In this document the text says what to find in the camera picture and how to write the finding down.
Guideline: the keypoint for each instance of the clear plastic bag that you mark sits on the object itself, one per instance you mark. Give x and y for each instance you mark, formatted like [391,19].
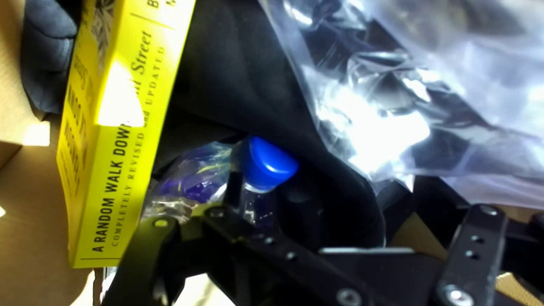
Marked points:
[430,103]

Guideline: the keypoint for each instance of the clear water bottle blue cap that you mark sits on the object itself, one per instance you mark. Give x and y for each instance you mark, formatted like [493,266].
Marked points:
[265,162]

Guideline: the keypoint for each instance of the dark navy garment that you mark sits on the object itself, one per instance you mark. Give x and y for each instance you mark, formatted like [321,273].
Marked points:
[238,69]

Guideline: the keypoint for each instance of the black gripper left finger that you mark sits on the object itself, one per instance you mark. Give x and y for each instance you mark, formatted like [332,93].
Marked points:
[163,256]

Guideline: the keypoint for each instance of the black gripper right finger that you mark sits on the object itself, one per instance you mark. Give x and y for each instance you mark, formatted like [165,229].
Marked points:
[476,256]

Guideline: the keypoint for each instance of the yellow paperback book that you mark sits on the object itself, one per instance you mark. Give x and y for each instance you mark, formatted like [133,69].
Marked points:
[112,142]

